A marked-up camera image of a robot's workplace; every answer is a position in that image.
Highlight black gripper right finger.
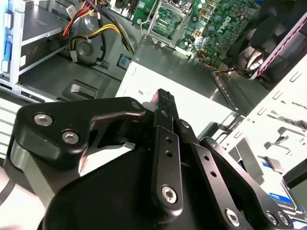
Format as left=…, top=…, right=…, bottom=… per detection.
left=167, top=92, right=294, bottom=230

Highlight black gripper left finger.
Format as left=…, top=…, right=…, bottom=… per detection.
left=9, top=88, right=185, bottom=215

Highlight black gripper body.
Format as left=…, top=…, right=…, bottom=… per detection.
left=42, top=116, right=229, bottom=230

